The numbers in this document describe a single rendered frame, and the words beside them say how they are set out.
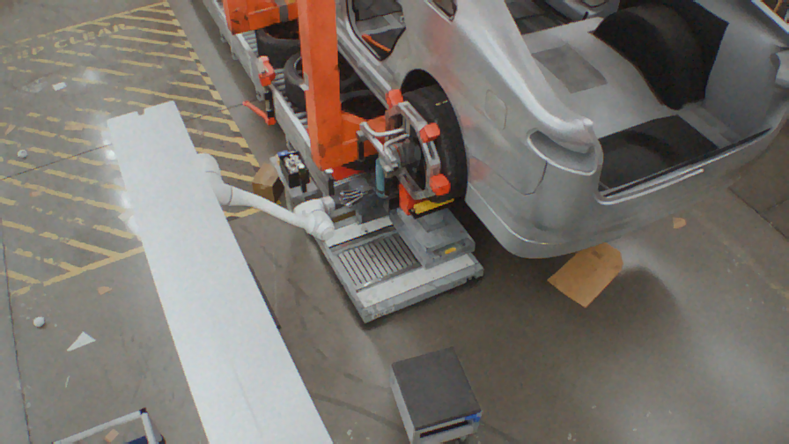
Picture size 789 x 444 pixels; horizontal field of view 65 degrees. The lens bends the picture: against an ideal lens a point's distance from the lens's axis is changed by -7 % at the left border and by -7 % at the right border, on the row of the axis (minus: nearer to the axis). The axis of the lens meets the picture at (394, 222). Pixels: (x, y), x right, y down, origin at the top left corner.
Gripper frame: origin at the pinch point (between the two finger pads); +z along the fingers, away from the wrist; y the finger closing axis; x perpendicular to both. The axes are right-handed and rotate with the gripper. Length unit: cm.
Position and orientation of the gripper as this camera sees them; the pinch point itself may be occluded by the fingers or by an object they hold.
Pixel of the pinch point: (367, 191)
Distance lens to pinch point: 358.9
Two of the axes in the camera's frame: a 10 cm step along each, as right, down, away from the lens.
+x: 0.1, -7.1, -7.1
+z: 8.9, -3.2, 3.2
